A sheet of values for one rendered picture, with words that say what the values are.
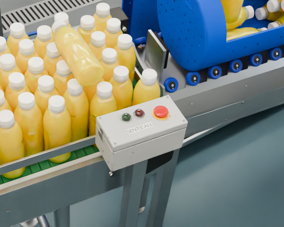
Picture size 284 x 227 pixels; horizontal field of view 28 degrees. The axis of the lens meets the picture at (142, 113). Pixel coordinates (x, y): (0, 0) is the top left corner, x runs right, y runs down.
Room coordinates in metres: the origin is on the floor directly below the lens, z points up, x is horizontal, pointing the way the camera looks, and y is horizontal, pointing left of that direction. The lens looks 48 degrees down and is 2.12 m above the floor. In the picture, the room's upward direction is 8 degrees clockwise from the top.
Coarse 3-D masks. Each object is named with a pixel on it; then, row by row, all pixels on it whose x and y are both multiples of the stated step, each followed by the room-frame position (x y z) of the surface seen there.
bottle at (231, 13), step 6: (222, 0) 1.27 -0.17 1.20; (228, 0) 1.26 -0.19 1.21; (234, 0) 1.26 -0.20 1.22; (240, 0) 1.27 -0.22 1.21; (228, 6) 1.26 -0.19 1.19; (234, 6) 1.26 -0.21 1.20; (240, 6) 1.27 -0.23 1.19; (228, 12) 1.26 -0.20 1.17; (234, 12) 1.26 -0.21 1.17; (228, 18) 1.26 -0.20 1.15; (234, 18) 1.27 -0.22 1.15
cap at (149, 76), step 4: (148, 68) 1.07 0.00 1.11; (144, 72) 1.05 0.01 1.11; (148, 72) 1.05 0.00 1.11; (152, 72) 1.06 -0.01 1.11; (144, 76) 1.04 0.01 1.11; (148, 76) 1.04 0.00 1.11; (152, 76) 1.04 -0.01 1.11; (156, 76) 1.04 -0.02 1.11; (144, 80) 1.03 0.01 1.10; (148, 80) 1.03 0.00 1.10; (152, 80) 1.03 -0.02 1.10
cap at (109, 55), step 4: (108, 48) 1.12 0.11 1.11; (104, 52) 1.10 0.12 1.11; (108, 52) 1.11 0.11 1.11; (112, 52) 1.11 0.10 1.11; (116, 52) 1.11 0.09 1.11; (104, 56) 1.09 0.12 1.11; (108, 56) 1.09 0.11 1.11; (112, 56) 1.09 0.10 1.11; (116, 56) 1.11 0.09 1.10; (104, 60) 1.09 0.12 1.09; (108, 60) 1.09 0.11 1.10; (112, 60) 1.09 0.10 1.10
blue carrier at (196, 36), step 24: (168, 0) 1.35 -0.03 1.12; (192, 0) 1.25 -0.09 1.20; (216, 0) 1.25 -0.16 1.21; (264, 0) 1.58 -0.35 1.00; (168, 24) 1.33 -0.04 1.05; (192, 24) 1.23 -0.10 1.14; (216, 24) 1.20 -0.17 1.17; (264, 24) 1.51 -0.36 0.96; (192, 48) 1.21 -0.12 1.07; (216, 48) 1.18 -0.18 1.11; (240, 48) 1.23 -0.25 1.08; (264, 48) 1.30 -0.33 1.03
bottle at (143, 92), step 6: (138, 84) 1.04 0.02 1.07; (144, 84) 1.03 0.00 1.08; (150, 84) 1.03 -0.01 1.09; (156, 84) 1.05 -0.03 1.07; (138, 90) 1.03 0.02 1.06; (144, 90) 1.02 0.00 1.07; (150, 90) 1.02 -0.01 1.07; (156, 90) 1.03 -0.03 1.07; (138, 96) 1.02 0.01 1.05; (144, 96) 1.02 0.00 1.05; (150, 96) 1.02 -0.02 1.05; (156, 96) 1.03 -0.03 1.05; (138, 102) 1.02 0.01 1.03
